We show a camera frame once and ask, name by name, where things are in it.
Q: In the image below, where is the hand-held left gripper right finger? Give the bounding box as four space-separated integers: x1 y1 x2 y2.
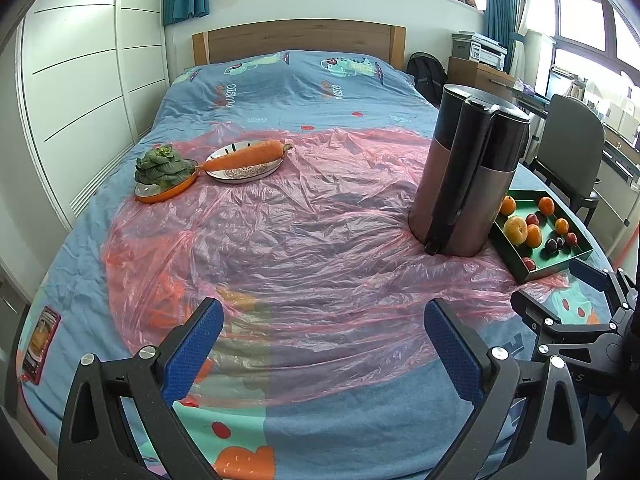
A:
424 298 588 480

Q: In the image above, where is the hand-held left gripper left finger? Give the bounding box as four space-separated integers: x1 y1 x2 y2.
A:
57 297 225 480

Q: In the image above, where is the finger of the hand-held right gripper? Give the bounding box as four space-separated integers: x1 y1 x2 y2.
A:
510 290 563 333
570 258 633 306

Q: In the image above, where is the green tray box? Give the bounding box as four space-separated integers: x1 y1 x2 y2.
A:
487 189 593 285

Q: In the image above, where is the yellow apple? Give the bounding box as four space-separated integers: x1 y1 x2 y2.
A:
503 216 528 246

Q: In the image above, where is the white desk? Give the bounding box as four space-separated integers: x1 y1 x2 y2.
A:
597 130 640 226

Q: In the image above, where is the grey chair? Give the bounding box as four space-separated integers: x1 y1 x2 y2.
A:
529 93 606 226

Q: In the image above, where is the black and steel electric kettle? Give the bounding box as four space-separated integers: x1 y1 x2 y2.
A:
407 83 532 258

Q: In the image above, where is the red snack packet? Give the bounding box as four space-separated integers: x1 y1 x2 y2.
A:
20 306 62 386

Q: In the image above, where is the orange shallow dish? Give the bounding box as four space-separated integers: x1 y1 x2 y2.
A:
134 167 201 205

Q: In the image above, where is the pink plastic sheet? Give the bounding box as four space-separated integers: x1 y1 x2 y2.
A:
102 127 571 406

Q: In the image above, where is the white patterned plate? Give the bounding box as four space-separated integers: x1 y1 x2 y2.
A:
205 141 286 183

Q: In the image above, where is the green bok choy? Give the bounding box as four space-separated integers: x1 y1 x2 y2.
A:
135 144 199 186

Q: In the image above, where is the carrot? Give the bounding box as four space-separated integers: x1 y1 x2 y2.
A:
201 140 293 172

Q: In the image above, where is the wooden dresser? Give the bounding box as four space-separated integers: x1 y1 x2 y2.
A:
446 56 516 93

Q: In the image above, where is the white printer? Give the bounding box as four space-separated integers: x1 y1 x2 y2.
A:
451 31 510 72

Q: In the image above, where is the black backpack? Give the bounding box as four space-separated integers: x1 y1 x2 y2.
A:
406 51 448 106

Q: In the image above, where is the white wardrobe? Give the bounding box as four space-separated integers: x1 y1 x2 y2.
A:
15 0 168 231

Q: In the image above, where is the wooden headboard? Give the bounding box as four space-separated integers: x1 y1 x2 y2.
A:
192 19 407 68

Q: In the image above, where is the salmon pink metal frame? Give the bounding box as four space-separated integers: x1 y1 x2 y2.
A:
612 230 640 266

